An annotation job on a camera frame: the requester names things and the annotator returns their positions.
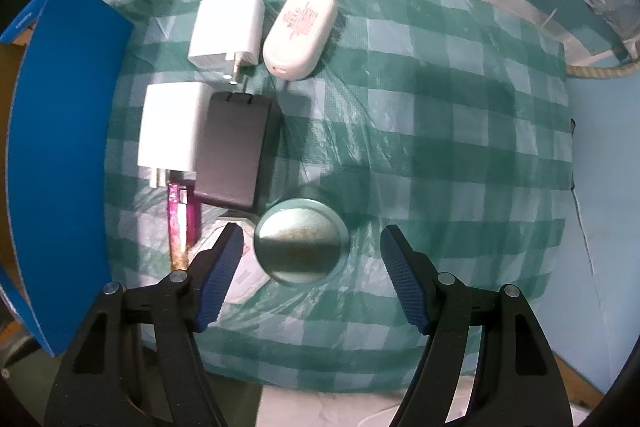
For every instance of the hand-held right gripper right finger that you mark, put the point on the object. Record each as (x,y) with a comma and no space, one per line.
(405,282)

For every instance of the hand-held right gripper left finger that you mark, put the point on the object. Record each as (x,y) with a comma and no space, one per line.
(220,277)

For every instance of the white charger plug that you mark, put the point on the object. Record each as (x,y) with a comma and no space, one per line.
(225,27)
(170,127)

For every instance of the white paper packet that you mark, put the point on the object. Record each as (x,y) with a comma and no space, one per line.
(247,277)

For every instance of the pink lighter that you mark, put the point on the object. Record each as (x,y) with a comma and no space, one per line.
(192,217)

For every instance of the round metal tin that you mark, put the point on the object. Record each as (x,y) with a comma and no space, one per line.
(300,242)

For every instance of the black charger plug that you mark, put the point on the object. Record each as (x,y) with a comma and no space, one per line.
(230,152)

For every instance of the green checkered tablecloth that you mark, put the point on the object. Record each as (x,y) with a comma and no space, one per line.
(425,132)

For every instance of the blue cardboard box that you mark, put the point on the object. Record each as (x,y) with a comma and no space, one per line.
(60,132)

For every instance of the white oval case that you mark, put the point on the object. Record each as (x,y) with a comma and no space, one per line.
(300,32)

